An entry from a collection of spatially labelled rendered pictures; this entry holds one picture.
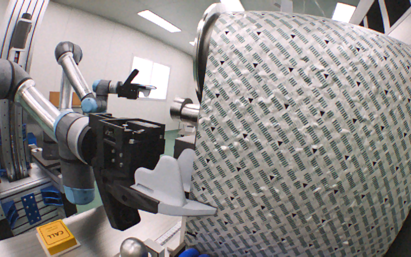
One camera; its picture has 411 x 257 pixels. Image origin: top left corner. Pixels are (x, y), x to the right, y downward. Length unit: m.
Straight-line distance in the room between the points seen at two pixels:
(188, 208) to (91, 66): 3.96
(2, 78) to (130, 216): 0.48
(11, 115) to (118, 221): 0.90
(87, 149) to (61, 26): 3.68
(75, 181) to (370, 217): 0.44
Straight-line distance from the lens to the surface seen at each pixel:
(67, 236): 0.40
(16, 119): 1.08
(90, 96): 0.92
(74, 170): 0.38
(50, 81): 3.73
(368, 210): 0.19
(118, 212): 0.27
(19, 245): 0.46
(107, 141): 0.21
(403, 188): 0.20
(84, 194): 0.40
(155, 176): 0.18
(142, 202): 0.19
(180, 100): 0.28
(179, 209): 0.17
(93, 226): 0.45
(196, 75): 0.16
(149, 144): 0.22
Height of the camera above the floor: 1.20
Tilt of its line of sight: 9 degrees down
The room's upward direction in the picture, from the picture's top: 8 degrees clockwise
